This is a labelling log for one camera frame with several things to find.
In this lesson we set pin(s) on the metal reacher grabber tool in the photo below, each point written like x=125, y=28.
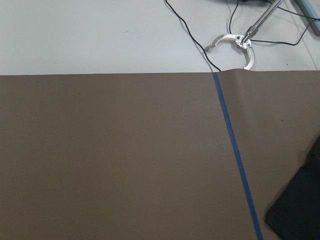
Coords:
x=245, y=41

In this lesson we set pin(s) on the black t-shirt with logo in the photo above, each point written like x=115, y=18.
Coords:
x=295, y=215

